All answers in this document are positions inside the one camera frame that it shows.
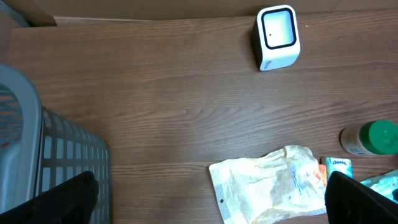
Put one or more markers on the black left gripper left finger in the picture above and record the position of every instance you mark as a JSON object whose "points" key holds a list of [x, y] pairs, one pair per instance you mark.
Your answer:
{"points": [[70, 202]]}

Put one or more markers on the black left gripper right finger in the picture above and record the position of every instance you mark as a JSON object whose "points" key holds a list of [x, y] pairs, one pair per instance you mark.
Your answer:
{"points": [[350, 202]]}

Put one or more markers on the teal tissue pack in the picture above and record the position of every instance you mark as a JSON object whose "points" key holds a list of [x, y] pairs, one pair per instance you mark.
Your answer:
{"points": [[338, 164]]}

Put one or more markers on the orange tissue pack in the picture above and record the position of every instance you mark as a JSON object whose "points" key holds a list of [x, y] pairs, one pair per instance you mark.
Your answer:
{"points": [[322, 174]]}

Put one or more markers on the teal wet wipes pack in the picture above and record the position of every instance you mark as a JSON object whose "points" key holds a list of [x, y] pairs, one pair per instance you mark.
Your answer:
{"points": [[385, 185]]}

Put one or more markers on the beige plastic pouch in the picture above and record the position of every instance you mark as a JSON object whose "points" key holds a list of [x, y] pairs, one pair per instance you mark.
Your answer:
{"points": [[284, 184]]}

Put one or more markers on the green capped bottle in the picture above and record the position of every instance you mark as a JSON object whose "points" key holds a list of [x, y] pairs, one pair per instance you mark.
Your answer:
{"points": [[374, 138]]}

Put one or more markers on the white barcode scanner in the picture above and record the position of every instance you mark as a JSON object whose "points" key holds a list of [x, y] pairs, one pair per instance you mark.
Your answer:
{"points": [[275, 37]]}

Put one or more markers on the grey plastic mesh basket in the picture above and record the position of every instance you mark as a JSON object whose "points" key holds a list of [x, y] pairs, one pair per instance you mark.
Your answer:
{"points": [[40, 149]]}

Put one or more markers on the cardboard backdrop panel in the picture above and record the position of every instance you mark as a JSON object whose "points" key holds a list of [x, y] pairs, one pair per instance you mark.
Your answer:
{"points": [[44, 12]]}

